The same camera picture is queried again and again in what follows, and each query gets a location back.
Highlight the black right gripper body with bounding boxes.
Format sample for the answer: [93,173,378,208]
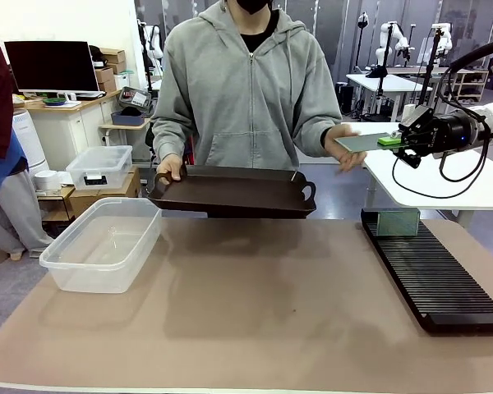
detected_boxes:
[399,106,440,159]

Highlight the green PCB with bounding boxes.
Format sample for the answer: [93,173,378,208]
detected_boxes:
[334,131,408,153]
[376,208,420,238]

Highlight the dark brown serving tray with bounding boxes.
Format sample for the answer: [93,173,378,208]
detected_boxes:
[146,164,317,220]

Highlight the person's right forearm grey sleeve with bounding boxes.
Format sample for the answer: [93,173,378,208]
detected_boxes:
[150,108,196,163]

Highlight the person's left forearm grey sleeve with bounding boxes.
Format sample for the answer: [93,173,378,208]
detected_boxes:
[289,108,343,158]

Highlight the stacked cardboard boxes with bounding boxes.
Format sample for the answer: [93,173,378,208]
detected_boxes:
[93,47,127,94]

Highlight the person's left hand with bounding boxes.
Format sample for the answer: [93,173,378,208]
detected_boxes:
[322,124,369,173]

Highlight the person's right hand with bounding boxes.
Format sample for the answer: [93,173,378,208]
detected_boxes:
[155,154,187,185]

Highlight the white background table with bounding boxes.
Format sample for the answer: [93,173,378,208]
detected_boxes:
[345,72,435,122]

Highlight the black stand pole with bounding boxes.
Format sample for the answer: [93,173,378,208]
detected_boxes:
[412,28,445,114]

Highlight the black computer tower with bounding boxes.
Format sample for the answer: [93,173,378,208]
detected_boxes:
[336,81,357,115]

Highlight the wooden shelf table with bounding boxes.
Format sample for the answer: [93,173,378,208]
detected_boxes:
[388,65,490,106]

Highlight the black light stand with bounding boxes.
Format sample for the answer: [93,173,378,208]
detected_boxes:
[354,11,371,74]

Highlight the black slotted PCB rack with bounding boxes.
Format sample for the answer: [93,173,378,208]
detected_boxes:
[360,208,493,334]

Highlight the person in grey hoodie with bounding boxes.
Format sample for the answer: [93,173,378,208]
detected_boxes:
[150,0,344,172]

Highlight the black face mask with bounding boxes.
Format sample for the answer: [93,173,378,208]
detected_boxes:
[235,0,274,16]

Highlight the grey parts case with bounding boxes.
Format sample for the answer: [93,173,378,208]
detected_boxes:
[118,85,153,108]

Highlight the blue-grey bin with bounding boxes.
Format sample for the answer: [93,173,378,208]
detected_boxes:
[110,110,145,126]

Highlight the small wooden white table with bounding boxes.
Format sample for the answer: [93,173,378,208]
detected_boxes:
[99,117,155,148]

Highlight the large cardboard box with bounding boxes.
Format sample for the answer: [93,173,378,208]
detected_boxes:
[68,166,143,218]

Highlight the clear lidded storage box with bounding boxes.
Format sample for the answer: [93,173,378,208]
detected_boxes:
[65,144,134,191]

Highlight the wooden desk with white cabinet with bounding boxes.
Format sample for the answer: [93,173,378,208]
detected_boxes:
[14,88,122,172]

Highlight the clear plastic box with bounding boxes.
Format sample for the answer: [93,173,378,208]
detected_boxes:
[39,197,165,295]

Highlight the small black-framed side table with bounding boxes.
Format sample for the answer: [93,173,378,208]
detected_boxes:
[36,186,76,227]

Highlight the white round device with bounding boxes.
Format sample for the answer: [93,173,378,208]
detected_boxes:
[33,170,61,192]

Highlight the black computer monitor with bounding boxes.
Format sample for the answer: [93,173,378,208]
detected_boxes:
[3,39,102,99]

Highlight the white air purifier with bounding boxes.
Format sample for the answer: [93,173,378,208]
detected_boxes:
[11,108,50,176]

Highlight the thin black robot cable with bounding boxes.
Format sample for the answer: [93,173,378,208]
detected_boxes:
[391,118,493,200]

